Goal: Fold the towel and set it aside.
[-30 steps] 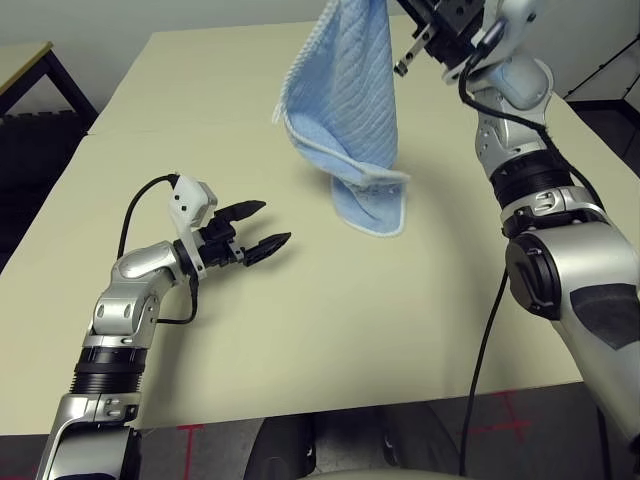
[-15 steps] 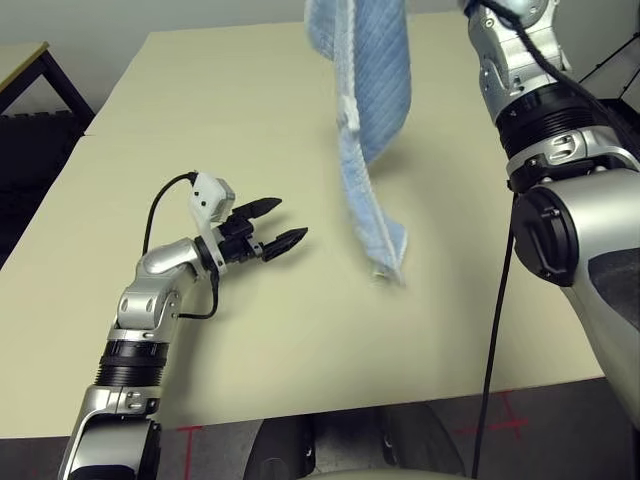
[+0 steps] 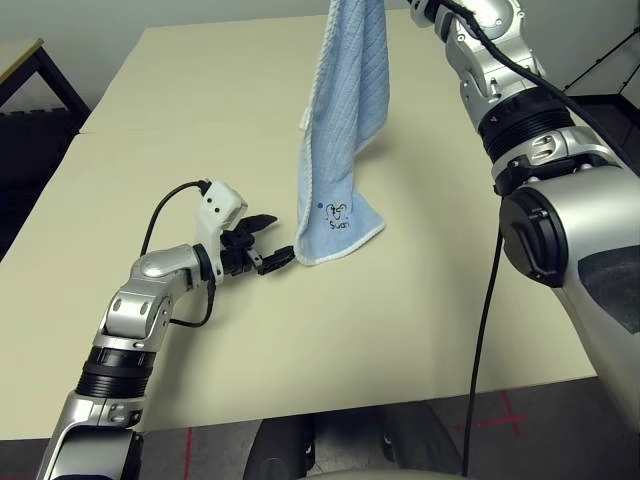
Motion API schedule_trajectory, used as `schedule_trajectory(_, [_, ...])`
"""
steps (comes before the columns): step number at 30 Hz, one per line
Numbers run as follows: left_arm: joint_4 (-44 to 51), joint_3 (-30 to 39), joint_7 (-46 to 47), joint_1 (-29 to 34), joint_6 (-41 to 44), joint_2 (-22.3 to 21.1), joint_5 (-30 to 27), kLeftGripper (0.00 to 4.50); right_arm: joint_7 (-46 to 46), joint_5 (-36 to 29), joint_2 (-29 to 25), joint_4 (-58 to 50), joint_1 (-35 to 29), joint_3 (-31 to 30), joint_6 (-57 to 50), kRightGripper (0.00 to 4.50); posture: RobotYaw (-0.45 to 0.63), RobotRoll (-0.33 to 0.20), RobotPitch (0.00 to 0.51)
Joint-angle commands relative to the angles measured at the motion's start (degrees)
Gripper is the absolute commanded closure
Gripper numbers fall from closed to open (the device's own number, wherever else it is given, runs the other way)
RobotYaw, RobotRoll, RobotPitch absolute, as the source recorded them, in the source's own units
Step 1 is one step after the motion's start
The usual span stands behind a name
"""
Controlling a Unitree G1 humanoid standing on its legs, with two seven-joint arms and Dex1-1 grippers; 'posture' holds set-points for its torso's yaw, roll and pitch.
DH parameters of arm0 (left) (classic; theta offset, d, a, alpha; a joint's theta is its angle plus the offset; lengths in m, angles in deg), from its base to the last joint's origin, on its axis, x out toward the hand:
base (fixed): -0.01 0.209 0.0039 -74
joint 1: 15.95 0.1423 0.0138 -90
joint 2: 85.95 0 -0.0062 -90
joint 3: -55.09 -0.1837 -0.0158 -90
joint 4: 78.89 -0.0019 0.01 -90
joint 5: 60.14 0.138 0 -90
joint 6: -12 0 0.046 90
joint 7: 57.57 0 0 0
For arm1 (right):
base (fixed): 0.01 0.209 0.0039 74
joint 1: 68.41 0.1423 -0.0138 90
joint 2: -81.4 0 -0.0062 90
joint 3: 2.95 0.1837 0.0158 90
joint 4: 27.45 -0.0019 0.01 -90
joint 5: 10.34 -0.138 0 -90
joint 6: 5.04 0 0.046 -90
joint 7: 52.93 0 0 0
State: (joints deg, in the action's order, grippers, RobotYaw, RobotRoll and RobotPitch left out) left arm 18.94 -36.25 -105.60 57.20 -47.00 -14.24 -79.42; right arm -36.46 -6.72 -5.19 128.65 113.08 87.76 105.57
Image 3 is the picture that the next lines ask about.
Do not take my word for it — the light grey robot torso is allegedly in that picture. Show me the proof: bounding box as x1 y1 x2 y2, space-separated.
304 467 466 480

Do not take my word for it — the dark grey robot left leg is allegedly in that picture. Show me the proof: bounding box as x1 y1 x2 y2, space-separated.
247 414 314 480

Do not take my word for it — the black foam floor mat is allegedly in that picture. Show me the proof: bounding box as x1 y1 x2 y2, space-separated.
0 107 89 261
569 92 640 166

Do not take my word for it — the black left camera cable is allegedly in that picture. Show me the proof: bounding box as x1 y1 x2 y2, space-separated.
141 179 217 329

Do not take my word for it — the beige side table black frame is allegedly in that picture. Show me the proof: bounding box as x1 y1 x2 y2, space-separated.
0 38 91 121

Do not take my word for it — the light blue towel white trim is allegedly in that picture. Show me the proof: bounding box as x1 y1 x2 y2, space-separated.
293 0 392 266

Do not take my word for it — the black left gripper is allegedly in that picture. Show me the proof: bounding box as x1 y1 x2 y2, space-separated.
219 213 296 277

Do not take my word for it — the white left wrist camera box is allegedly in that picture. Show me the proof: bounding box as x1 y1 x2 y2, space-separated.
192 180 249 279

